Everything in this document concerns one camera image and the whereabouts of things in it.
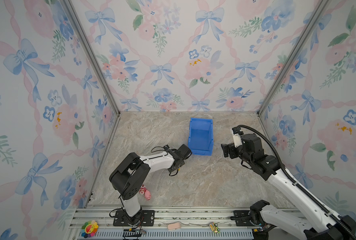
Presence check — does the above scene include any pink oval eraser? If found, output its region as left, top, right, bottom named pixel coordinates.
left=167, top=222, right=181, bottom=231

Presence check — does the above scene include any aluminium corner frame post right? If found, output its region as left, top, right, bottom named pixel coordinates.
left=257, top=0, right=331, bottom=116

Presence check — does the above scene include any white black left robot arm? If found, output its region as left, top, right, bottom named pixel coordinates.
left=109, top=144, right=192, bottom=226

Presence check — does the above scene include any black corrugated cable conduit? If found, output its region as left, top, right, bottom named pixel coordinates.
left=236, top=124, right=356, bottom=229

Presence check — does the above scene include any aluminium corner frame post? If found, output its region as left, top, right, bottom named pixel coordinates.
left=60, top=0, right=121, bottom=116
left=257, top=0, right=331, bottom=116

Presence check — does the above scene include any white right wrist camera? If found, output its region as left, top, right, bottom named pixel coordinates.
left=231, top=127, right=244, bottom=148

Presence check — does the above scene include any pink toy on table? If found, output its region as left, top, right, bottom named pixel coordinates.
left=139, top=185, right=152, bottom=201

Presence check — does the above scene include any colourful round toy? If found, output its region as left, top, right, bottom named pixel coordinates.
left=81, top=220, right=99, bottom=239

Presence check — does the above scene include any blue plastic storage bin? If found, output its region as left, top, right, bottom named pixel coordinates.
left=188, top=118, right=214, bottom=156

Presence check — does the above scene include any aluminium corner frame post left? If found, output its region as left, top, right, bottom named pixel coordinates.
left=60, top=0, right=121, bottom=116

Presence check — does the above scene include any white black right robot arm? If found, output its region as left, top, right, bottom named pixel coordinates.
left=221, top=134, right=356, bottom=240

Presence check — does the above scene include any small green yellow item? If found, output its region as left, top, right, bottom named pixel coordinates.
left=209, top=223, right=220, bottom=234

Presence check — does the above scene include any aluminium front rail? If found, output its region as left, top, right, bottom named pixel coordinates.
left=66, top=205, right=310, bottom=240

